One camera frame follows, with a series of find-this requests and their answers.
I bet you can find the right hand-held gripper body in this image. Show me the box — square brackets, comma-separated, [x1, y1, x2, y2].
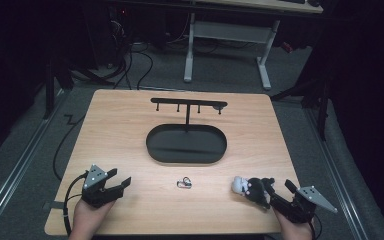
[269, 185, 339, 224]

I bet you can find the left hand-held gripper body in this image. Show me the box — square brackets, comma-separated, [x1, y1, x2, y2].
[80, 163, 125, 210]

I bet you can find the black and white plush toy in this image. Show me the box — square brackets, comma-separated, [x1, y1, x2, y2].
[231, 175, 276, 210]

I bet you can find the silver key ring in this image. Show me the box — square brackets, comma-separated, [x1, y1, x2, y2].
[176, 176, 193, 190]

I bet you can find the black oval tray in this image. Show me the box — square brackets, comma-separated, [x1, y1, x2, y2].
[145, 97, 229, 165]

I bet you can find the person's right hand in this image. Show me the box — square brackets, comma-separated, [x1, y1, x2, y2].
[273, 209, 315, 240]

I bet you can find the person's left hand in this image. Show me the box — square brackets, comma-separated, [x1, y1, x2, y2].
[67, 199, 117, 240]

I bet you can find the grey tape strip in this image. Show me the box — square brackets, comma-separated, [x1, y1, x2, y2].
[41, 201, 65, 212]

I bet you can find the black metal stand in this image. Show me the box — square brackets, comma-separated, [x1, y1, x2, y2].
[42, 56, 114, 120]
[269, 49, 333, 142]

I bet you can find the white-framed desk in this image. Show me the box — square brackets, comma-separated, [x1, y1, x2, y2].
[182, 0, 324, 92]

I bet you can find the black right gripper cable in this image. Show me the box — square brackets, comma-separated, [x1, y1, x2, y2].
[308, 213, 323, 240]

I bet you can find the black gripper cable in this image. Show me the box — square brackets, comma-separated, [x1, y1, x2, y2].
[62, 170, 90, 237]
[308, 213, 323, 240]

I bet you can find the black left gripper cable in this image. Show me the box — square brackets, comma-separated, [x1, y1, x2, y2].
[62, 170, 90, 237]

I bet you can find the metal floor rail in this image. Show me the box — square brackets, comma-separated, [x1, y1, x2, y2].
[0, 89, 68, 233]
[303, 107, 370, 240]

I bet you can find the black floor cable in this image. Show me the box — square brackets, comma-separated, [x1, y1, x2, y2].
[52, 113, 87, 182]

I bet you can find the bundle of black cables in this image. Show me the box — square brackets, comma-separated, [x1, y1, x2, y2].
[108, 19, 155, 91]

